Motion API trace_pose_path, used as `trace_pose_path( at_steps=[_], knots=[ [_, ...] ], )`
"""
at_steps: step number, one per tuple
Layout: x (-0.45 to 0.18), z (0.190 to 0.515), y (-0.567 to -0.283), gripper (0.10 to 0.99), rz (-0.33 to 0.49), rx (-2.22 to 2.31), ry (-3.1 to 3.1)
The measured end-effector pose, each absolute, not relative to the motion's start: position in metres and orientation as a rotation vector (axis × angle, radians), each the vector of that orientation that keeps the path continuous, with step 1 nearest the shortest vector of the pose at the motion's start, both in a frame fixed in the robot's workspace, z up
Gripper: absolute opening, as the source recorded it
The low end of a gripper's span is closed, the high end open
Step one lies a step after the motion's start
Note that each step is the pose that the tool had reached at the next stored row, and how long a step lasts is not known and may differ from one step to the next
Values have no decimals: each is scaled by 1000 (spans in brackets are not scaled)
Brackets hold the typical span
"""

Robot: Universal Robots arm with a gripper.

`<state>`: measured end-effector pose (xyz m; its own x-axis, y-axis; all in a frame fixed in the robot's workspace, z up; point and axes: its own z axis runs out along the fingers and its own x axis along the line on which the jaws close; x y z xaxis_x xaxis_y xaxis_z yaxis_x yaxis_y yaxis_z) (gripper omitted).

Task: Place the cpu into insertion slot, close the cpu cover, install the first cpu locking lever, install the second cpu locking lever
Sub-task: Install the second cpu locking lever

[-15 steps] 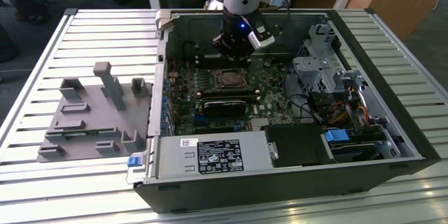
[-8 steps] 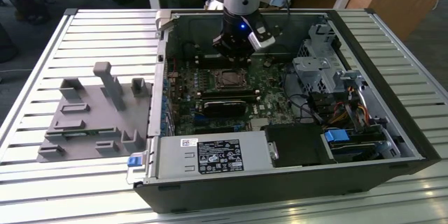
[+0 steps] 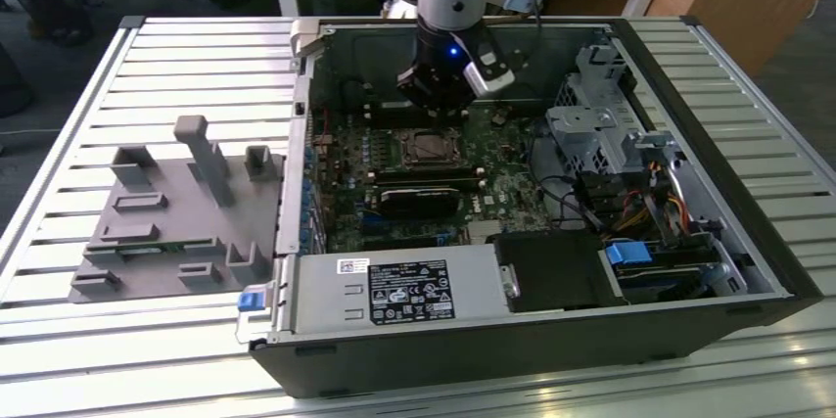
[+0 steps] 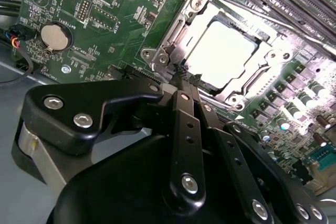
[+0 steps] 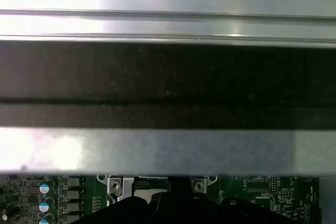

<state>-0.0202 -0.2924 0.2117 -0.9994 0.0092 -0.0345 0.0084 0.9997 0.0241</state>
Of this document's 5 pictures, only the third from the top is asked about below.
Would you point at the CPU socket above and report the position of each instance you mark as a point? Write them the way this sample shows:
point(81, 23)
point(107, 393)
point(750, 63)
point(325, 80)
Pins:
point(433, 164)

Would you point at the blue expansion slot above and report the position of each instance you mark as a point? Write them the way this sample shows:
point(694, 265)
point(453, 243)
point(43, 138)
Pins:
point(374, 222)

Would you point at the silver drive cage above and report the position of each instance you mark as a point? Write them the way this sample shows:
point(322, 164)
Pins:
point(582, 124)

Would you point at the green motherboard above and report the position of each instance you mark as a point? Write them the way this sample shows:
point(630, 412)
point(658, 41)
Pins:
point(517, 188)

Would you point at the black graphics card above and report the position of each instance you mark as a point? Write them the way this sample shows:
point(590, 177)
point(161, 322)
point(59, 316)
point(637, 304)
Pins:
point(418, 202)

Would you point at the silver chipset heatsink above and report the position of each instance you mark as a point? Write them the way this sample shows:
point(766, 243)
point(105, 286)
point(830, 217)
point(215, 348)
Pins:
point(485, 232)

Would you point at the black plastic shroud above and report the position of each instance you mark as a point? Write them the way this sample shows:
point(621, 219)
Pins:
point(555, 271)

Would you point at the grey parts rack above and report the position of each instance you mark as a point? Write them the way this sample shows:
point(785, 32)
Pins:
point(183, 193)

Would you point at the blue disk carrier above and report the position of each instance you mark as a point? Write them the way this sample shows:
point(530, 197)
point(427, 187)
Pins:
point(627, 254)

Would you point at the grey power supply unit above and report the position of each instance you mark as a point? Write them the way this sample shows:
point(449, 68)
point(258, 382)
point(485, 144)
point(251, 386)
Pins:
point(327, 291)

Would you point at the green RAM stick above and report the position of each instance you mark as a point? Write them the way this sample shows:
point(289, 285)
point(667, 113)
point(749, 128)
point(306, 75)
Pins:
point(174, 246)

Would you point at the blue case latch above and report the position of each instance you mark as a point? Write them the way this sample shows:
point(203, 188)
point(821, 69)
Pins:
point(254, 301)

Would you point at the black open PC case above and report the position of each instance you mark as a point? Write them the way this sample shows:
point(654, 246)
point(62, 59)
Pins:
point(458, 364)

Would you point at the dark chair base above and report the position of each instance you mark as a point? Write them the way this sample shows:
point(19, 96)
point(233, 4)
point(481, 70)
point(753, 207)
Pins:
point(59, 16)

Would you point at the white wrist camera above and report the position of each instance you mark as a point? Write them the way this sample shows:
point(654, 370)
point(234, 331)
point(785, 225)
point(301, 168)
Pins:
point(487, 73)

